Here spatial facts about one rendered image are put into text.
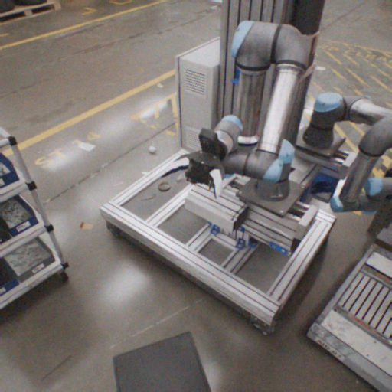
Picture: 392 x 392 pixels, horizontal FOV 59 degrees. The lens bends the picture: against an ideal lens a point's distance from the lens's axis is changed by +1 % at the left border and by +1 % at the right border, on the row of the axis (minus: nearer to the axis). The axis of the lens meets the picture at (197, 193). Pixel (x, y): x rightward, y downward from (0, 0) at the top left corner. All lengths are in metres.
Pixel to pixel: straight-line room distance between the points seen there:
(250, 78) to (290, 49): 0.16
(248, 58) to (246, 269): 1.17
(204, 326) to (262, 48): 1.43
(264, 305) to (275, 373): 0.32
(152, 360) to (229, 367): 0.49
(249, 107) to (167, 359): 1.05
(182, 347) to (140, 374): 0.19
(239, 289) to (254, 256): 0.25
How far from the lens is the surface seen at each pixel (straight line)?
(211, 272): 1.90
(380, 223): 2.59
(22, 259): 2.24
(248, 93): 1.24
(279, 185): 1.41
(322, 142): 1.81
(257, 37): 1.17
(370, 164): 1.49
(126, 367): 1.57
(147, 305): 2.08
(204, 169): 0.90
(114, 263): 2.28
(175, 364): 1.55
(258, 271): 1.95
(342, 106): 1.77
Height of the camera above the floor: 1.77
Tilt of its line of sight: 42 degrees down
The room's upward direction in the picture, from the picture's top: straight up
